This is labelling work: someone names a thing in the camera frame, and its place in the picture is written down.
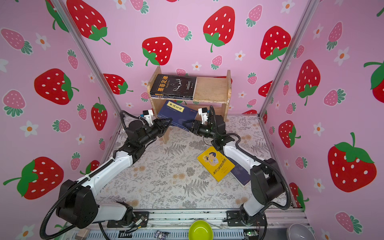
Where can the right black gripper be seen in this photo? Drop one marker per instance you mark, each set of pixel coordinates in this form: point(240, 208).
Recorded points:
point(197, 125)

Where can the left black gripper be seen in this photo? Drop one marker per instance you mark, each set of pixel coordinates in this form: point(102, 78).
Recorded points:
point(158, 128)

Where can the blue book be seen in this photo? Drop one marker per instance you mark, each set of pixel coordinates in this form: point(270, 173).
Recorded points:
point(240, 174)
point(178, 113)

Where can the dark portrait cover book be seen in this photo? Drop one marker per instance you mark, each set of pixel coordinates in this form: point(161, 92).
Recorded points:
point(172, 98)

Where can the black book yellow title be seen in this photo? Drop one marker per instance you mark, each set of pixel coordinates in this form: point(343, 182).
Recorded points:
point(170, 85)

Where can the yellow cartoon cover book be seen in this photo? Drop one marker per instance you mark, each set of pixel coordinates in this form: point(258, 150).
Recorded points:
point(215, 163)

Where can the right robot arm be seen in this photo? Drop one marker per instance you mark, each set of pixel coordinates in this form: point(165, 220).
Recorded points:
point(269, 187)

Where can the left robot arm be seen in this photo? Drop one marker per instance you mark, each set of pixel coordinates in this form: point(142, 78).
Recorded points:
point(77, 199)

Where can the wooden two-tier shelf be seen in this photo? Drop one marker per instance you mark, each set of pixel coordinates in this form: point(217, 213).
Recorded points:
point(209, 91)

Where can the green bowl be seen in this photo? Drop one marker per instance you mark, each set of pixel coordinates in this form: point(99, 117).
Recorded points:
point(200, 230)

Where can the grey bowl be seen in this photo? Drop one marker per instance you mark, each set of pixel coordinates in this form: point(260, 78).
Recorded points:
point(299, 232)

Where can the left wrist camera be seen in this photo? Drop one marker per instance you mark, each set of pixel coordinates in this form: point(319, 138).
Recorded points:
point(148, 116)

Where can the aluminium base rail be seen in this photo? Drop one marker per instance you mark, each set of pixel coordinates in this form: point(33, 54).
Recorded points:
point(225, 223)

